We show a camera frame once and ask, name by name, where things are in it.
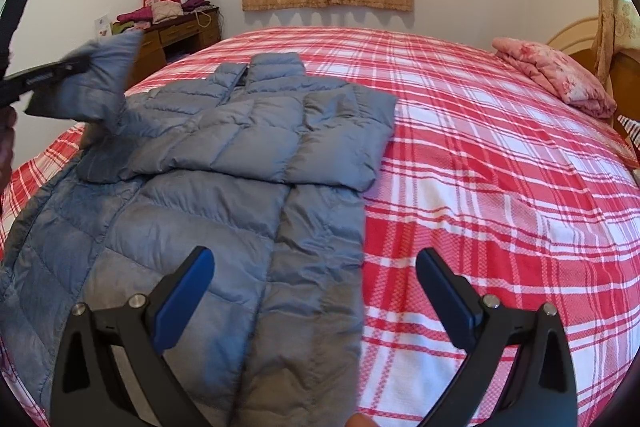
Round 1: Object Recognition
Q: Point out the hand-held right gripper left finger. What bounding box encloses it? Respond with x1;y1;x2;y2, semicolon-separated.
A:
50;246;216;427

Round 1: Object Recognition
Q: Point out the grey-blue puffer jacket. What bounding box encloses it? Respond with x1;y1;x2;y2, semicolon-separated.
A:
0;29;401;427

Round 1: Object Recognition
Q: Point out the pink floral pillow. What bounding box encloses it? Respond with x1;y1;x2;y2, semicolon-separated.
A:
491;37;618;120

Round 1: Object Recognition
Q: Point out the bed with red plaid blanket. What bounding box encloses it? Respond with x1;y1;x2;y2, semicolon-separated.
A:
0;26;640;427

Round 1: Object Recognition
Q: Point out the magenta folded garment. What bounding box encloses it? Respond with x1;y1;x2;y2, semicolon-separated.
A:
116;7;153;24

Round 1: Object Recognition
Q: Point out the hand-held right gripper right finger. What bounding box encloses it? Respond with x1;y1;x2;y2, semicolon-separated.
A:
416;248;581;427

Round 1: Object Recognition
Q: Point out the striped cloth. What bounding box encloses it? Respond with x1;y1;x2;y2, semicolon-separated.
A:
617;114;640;168

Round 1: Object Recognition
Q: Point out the brown wooden desk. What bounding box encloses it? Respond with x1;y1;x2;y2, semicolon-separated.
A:
112;6;222;80

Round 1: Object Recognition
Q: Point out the beige curtain beside headboard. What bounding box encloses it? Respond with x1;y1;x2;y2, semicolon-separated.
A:
592;0;640;82

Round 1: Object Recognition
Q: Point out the beige quilted garment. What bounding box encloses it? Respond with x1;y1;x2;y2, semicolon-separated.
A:
151;1;183;24

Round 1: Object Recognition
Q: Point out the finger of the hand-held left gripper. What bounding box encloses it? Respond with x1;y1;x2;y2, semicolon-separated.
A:
0;0;34;75
0;54;92;104

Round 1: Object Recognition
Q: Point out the wooden bed headboard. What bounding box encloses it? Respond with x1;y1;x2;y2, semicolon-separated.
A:
545;17;640;148

